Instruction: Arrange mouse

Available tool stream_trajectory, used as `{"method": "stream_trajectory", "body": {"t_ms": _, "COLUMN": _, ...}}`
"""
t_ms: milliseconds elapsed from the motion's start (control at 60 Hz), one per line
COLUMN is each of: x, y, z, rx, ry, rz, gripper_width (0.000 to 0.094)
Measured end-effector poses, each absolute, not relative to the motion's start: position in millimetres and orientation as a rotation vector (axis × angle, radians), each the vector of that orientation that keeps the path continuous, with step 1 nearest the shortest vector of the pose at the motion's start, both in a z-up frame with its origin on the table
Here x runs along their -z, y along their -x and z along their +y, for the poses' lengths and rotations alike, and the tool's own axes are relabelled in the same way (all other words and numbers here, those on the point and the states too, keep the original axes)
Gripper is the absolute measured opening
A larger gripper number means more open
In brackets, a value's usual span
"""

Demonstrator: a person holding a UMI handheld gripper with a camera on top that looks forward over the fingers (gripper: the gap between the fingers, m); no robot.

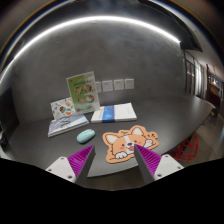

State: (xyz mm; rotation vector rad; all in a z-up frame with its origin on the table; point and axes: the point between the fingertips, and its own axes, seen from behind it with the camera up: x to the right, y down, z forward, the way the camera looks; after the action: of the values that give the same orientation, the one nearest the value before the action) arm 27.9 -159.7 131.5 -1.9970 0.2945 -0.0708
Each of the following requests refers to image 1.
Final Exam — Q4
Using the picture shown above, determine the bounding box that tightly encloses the corgi dog mouse pad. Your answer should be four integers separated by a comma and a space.
102, 125, 159, 164

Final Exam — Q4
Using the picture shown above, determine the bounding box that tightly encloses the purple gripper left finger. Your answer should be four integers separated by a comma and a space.
46, 145, 96, 186

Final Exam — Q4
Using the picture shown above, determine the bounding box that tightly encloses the curved ceiling light strip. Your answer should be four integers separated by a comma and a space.
0, 15, 181, 84

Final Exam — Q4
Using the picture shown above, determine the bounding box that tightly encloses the white patterned picture book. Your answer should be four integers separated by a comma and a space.
51, 97, 75, 119

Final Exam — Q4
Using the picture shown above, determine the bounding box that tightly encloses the white wall socket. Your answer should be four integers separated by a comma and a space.
125, 79, 134, 89
95, 82, 102, 93
114, 79, 124, 90
102, 80, 113, 92

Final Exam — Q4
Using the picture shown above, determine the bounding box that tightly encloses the green food picture book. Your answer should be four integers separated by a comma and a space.
66, 72, 100, 113

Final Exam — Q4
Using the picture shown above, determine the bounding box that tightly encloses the mint green computer mouse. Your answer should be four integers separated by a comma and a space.
77, 129, 95, 144

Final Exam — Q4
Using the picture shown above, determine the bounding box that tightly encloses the glass door frame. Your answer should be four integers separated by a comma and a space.
182, 50, 204, 98

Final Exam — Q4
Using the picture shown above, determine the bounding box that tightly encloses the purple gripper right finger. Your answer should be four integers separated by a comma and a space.
134, 145, 183, 184

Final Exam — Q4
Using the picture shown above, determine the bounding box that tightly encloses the white and blue book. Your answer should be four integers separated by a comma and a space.
91, 103, 137, 123

